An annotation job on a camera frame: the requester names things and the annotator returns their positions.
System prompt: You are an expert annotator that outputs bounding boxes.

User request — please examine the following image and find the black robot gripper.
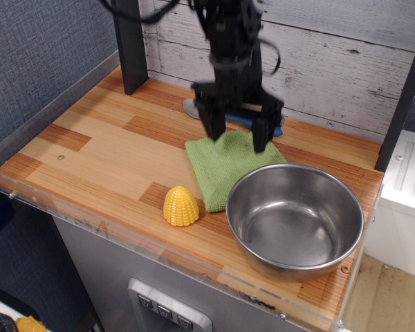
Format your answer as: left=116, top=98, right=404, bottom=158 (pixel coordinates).
left=190, top=57, right=286, bottom=154

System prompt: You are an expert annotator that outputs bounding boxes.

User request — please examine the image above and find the green microfiber cloth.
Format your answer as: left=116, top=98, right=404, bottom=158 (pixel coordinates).
left=185, top=131, right=286, bottom=213

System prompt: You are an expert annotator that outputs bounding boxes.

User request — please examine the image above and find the metal spoon with blue handle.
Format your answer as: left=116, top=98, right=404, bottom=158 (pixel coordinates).
left=182, top=99, right=283, bottom=137

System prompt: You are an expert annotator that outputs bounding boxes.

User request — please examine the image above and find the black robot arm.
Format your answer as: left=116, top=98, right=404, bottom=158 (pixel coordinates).
left=101, top=1, right=284, bottom=152

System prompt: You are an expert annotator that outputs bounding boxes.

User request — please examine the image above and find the yellow object at bottom left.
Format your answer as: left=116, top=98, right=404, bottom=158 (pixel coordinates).
left=15, top=316, right=48, bottom=332

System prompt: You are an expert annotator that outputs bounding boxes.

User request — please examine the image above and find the yellow toy corn piece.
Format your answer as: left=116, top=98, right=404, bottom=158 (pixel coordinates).
left=163, top=185, right=199, bottom=227

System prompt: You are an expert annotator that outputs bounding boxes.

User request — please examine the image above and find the stainless steel bowl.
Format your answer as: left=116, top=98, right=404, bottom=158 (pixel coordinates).
left=225, top=164, right=365, bottom=282

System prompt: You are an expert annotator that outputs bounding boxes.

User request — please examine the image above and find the white ridged side unit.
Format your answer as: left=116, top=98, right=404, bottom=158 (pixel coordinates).
left=365, top=130, right=415, bottom=275

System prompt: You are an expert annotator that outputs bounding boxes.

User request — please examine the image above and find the silver toy fridge cabinet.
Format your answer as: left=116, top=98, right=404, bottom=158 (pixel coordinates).
left=55, top=219, right=336, bottom=331

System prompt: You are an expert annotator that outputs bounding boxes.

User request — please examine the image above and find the clear acrylic table guard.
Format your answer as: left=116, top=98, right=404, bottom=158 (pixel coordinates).
left=0, top=51, right=385, bottom=332

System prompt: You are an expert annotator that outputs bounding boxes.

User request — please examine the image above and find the dark grey right post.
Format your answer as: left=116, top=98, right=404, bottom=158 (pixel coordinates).
left=374, top=55, right=415, bottom=172

